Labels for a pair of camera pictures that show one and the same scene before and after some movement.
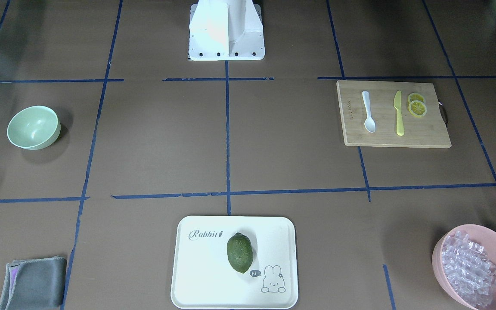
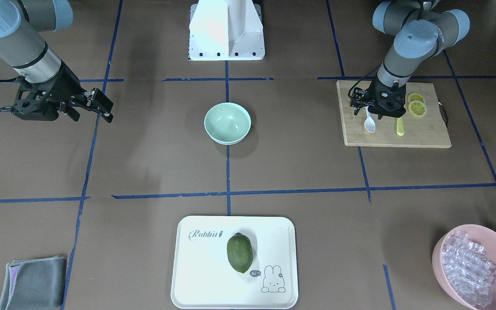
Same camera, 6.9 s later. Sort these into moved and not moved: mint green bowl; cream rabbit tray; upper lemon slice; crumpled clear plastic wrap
Moved: mint green bowl
Not moved: cream rabbit tray; crumpled clear plastic wrap; upper lemon slice
